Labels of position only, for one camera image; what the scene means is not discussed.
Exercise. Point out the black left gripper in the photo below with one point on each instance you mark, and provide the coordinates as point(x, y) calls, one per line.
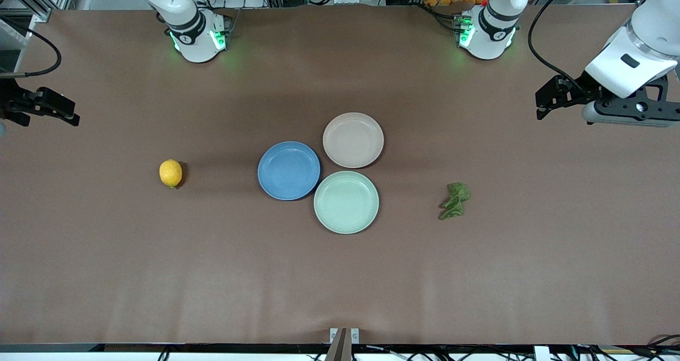
point(578, 89)

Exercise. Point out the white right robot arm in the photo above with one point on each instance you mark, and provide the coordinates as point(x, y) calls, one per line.
point(194, 42)

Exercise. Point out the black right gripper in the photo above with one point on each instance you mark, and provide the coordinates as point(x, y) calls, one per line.
point(10, 99)

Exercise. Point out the blue plate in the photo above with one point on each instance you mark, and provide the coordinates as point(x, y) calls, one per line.
point(288, 171)

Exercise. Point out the aluminium frame profile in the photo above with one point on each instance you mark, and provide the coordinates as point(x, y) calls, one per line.
point(34, 2)

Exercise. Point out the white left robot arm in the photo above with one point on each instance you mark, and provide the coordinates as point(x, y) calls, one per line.
point(491, 37)

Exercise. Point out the beige plate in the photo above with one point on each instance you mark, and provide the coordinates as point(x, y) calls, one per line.
point(353, 139)

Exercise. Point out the metal bracket with brown strip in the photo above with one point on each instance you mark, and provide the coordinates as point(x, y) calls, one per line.
point(343, 342)

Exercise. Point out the light green plate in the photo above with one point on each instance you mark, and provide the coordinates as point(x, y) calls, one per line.
point(346, 203)

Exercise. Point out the yellow lemon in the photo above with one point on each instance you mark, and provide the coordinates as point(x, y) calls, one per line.
point(170, 173)

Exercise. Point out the green lettuce leaf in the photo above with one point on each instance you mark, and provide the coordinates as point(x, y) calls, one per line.
point(456, 199)

